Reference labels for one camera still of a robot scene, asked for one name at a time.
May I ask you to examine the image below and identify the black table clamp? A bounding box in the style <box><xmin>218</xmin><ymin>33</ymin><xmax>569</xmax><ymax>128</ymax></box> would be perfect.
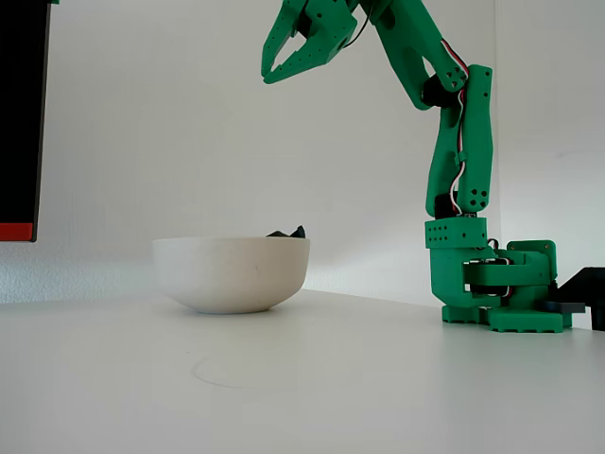
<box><xmin>538</xmin><ymin>267</ymin><xmax>605</xmax><ymax>332</ymax></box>

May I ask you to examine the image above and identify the black monitor with red strip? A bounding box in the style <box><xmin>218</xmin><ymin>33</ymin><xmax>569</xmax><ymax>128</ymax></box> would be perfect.
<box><xmin>0</xmin><ymin>0</ymin><xmax>61</xmax><ymax>244</ymax></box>

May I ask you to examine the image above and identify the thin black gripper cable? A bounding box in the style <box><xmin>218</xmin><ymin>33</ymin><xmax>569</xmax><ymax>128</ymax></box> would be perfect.
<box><xmin>342</xmin><ymin>7</ymin><xmax>375</xmax><ymax>48</ymax></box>

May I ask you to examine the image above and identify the black cloth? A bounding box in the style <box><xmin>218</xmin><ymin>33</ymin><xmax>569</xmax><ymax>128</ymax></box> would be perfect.
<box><xmin>267</xmin><ymin>225</ymin><xmax>308</xmax><ymax>240</ymax></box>

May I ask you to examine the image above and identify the red white black servo cable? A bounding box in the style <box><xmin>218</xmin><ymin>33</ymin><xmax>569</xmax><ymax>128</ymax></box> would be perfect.
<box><xmin>439</xmin><ymin>37</ymin><xmax>474</xmax><ymax>218</ymax></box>

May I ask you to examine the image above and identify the white bowl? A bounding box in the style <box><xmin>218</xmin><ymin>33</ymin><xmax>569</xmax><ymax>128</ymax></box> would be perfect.
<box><xmin>151</xmin><ymin>236</ymin><xmax>312</xmax><ymax>316</ymax></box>

